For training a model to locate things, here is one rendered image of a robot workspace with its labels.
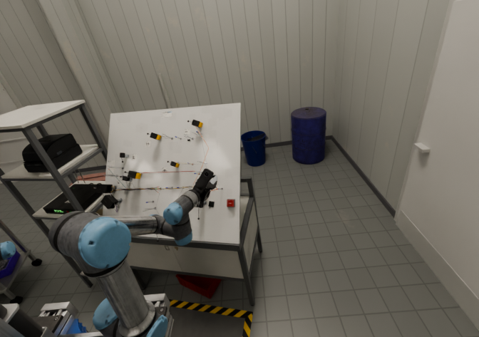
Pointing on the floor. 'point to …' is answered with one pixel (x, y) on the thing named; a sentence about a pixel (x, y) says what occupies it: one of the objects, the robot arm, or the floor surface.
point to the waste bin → (254, 147)
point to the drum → (308, 135)
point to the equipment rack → (55, 110)
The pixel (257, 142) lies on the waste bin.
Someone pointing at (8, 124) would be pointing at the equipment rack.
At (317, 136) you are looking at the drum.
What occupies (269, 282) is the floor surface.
